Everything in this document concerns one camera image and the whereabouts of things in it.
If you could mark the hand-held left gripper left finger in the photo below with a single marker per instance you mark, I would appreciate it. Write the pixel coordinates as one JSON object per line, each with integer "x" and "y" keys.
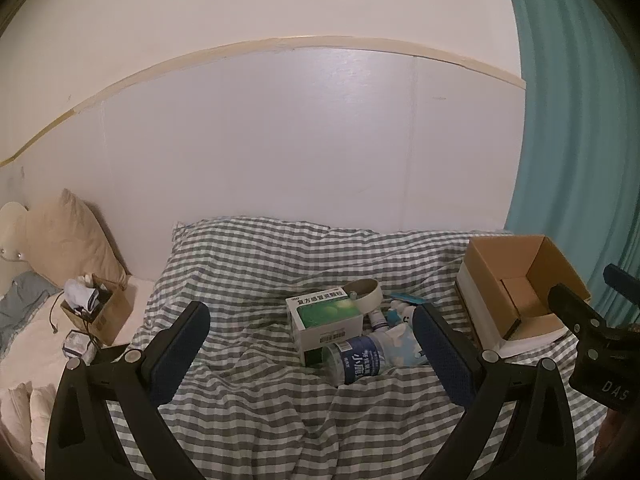
{"x": 172, "y": 357}

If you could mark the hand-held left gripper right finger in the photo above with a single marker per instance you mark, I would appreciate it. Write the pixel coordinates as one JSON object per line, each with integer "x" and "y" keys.
{"x": 442, "y": 357}

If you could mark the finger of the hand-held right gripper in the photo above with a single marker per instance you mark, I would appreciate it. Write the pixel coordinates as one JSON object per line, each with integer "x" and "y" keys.
{"x": 575, "y": 307}
{"x": 620, "y": 280}

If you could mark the blue packet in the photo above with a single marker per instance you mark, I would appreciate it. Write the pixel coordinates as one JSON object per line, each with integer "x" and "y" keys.
{"x": 407, "y": 299}

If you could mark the clear water bottle blue label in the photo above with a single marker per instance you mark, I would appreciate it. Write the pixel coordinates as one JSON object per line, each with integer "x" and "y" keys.
{"x": 367, "y": 355}

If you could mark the green and white medicine box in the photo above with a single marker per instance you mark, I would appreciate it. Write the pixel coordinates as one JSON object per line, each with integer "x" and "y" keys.
{"x": 325, "y": 317}

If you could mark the person's right forearm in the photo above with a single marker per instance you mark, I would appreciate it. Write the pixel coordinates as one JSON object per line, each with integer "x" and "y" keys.
{"x": 612, "y": 435}

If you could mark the small white dropper bottle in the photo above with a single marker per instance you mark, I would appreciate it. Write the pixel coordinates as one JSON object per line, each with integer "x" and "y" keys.
{"x": 400, "y": 314}

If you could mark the small brown cardboard box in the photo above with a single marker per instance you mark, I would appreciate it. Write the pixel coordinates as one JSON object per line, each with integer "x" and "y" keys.
{"x": 112, "y": 312}

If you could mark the small white and blue box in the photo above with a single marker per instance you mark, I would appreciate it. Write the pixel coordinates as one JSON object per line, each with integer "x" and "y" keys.
{"x": 77, "y": 345}

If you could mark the beige tape roll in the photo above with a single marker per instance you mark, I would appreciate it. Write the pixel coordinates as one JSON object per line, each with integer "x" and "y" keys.
{"x": 367, "y": 296}

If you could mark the white crumpled cloth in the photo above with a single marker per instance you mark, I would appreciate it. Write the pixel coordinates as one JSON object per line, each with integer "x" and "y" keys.
{"x": 80, "y": 292}

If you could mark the grey checked blanket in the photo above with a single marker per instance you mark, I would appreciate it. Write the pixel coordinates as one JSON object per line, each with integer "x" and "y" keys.
{"x": 260, "y": 280}

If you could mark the white bed sheet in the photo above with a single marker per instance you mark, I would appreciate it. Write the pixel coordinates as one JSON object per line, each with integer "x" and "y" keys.
{"x": 30, "y": 360}

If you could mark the beige pillow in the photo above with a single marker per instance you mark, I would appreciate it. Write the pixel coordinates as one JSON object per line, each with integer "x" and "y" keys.
{"x": 70, "y": 240}

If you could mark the light blue cloth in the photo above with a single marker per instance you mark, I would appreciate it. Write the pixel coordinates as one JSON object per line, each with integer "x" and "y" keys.
{"x": 22, "y": 305}

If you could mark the teal curtain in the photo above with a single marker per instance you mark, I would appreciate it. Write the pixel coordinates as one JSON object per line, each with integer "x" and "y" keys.
{"x": 575, "y": 110}

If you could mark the cream padded headboard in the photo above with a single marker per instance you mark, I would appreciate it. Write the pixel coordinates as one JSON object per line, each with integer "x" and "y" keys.
{"x": 11, "y": 232}

